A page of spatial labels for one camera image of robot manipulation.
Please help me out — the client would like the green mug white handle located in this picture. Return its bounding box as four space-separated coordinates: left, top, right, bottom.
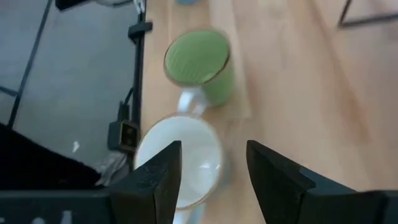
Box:
162 29 238 116

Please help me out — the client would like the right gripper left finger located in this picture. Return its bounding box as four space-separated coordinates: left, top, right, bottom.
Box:
106 139 183 224

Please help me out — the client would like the small black mounted camera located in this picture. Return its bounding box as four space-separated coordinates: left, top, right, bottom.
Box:
107 119 141 154

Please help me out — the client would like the black floor mat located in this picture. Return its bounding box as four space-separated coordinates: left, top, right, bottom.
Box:
0 122 103 191

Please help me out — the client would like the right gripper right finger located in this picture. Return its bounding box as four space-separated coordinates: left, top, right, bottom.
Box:
246 139 357 224

